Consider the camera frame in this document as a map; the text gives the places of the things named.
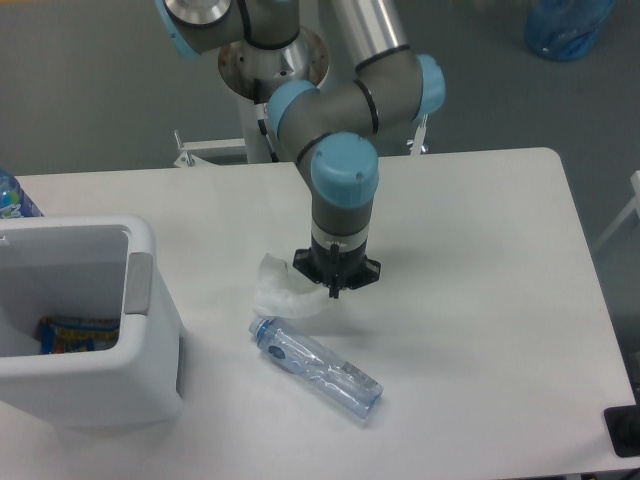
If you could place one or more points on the white frame at right edge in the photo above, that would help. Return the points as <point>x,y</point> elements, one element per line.
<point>629,213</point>

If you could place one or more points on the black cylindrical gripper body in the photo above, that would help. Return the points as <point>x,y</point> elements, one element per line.
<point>321,265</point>

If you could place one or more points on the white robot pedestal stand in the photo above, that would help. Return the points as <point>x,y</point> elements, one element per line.
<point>250,125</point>

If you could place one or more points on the blue labelled water bottle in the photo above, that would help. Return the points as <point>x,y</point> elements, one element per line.
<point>15,203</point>

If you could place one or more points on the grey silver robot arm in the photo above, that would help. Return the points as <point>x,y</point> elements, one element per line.
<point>326,134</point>

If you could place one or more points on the clear blue plastic bottle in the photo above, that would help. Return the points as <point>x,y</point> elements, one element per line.
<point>321,368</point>

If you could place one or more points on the black device at table edge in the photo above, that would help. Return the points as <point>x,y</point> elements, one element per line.
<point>623,426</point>

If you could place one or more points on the white paper tissue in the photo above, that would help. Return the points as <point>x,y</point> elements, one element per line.
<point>282,291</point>

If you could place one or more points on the colourful snack wrapper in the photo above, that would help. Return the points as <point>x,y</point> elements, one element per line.
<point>75,335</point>

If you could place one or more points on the white plastic trash can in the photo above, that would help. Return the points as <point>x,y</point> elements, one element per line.
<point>94,267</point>

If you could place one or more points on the blue plastic bag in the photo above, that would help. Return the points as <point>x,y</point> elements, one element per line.
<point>565,30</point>

